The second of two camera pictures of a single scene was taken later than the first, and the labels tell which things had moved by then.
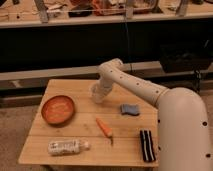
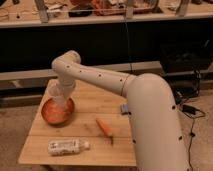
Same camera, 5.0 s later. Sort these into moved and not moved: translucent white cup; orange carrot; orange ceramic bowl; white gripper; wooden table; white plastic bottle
Moved: translucent white cup; white gripper
Not moved: orange ceramic bowl; wooden table; orange carrot; white plastic bottle
